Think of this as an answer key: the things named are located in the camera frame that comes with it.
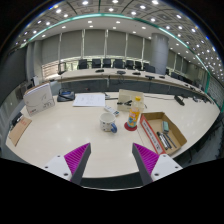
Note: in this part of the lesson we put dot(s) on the white paper sheet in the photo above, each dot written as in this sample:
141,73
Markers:
89,100

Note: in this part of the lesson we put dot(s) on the grey round column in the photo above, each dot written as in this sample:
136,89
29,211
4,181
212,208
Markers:
159,52

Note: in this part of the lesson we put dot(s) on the black marker pen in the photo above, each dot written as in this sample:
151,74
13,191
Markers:
162,140

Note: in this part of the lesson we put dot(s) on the red round coaster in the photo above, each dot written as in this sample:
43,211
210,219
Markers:
130,128

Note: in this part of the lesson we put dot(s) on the teal eraser block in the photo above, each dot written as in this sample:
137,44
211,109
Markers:
165,126

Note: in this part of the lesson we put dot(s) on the open cardboard box red side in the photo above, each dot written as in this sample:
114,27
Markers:
164,135

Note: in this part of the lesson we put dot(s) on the black table microphone unit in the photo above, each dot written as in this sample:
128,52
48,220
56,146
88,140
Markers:
179,100

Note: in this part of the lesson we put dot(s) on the black device on table edge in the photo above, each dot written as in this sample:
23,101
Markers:
17,118

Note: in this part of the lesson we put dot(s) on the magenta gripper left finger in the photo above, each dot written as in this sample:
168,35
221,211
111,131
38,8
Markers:
70,166

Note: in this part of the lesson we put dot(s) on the brown cardboard envelope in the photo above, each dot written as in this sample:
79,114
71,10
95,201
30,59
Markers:
19,129

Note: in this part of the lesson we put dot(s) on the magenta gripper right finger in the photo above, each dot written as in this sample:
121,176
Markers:
152,166

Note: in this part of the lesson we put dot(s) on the yellow drink bottle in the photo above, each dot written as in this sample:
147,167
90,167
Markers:
134,113

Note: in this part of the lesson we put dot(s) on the black desk phone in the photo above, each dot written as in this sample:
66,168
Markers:
64,96

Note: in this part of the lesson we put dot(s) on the beige box with black clip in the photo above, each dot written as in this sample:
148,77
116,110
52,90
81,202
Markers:
125,99

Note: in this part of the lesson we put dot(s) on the white remote control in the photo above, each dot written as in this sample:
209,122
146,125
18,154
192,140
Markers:
111,110

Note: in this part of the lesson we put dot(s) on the white dotted mug blue handle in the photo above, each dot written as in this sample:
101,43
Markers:
107,122

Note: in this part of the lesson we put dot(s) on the white cardboard box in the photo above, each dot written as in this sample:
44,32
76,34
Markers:
38,98

